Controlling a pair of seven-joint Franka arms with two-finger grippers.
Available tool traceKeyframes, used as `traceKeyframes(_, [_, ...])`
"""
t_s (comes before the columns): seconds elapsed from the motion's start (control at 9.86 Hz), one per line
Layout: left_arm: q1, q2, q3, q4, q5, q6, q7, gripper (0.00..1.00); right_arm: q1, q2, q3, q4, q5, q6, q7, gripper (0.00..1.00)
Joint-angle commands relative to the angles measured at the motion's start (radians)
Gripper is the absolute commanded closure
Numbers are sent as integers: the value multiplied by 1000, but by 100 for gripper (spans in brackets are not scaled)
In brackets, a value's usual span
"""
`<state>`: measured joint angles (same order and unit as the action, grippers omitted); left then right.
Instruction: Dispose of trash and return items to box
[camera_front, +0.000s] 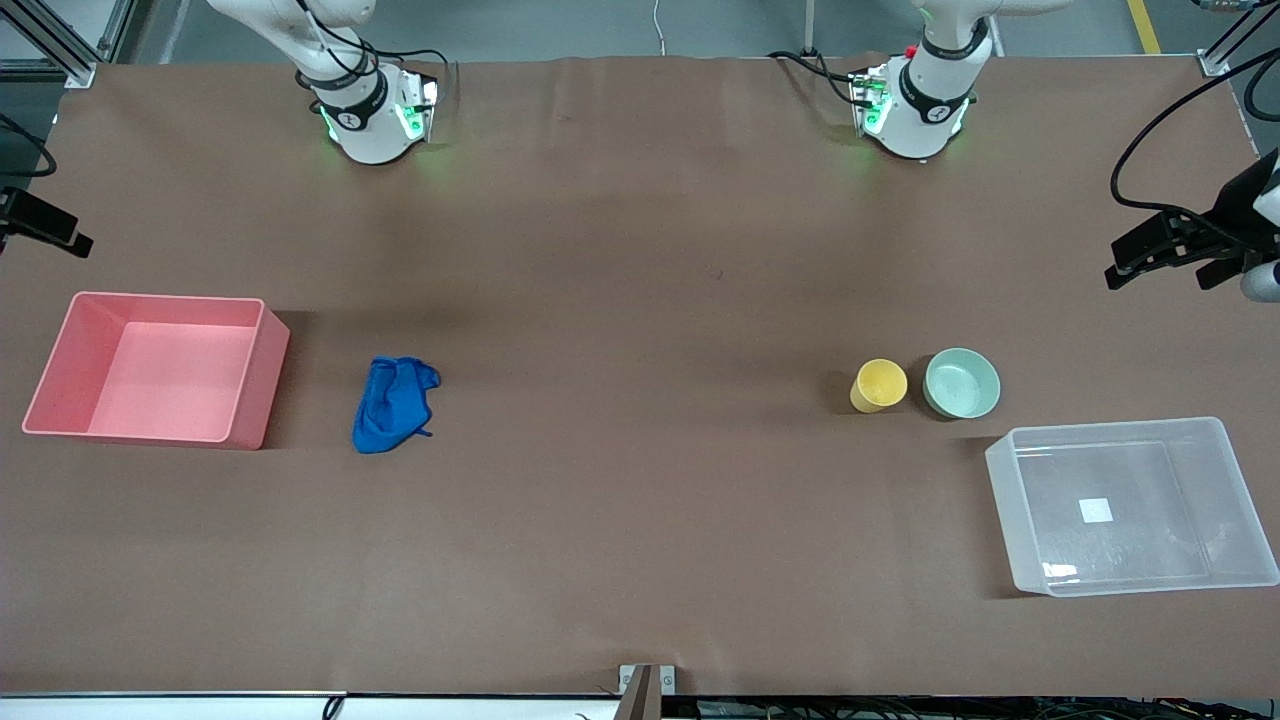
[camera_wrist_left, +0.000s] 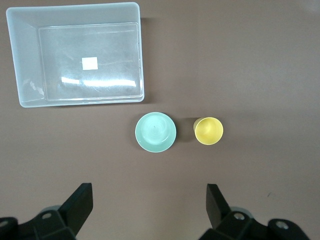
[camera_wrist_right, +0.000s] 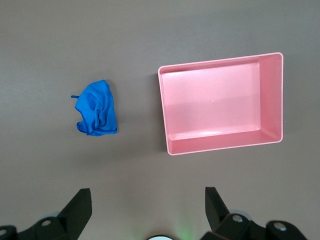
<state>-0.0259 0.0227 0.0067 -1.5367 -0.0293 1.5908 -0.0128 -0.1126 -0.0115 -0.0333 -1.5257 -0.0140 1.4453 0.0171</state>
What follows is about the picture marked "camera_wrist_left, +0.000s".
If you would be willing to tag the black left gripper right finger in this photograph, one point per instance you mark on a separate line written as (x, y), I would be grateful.
(220, 212)

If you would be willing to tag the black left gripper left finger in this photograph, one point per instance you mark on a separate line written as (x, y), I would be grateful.
(75, 210)

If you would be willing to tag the yellow cup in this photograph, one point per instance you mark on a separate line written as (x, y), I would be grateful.
(209, 131)

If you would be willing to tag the clear plastic storage box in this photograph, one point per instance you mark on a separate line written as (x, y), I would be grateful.
(27, 50)

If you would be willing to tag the white square sticker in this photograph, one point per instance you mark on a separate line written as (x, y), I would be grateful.
(90, 63)

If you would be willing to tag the mint green bowl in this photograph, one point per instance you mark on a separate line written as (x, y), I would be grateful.
(156, 132)

